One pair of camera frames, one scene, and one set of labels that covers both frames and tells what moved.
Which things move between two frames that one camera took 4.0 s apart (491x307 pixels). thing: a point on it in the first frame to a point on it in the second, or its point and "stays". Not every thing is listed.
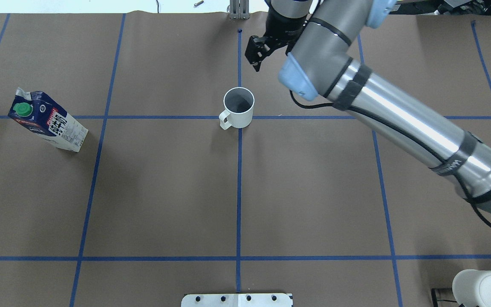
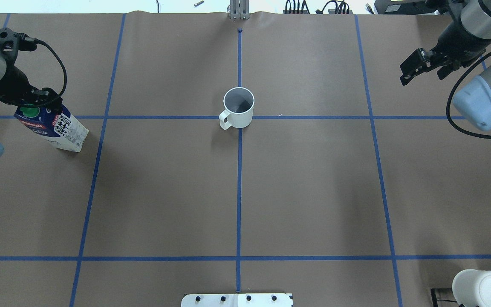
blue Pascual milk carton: (41, 115) stays
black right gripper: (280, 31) to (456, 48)
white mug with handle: (238, 103) stays
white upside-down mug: (472, 287) stays
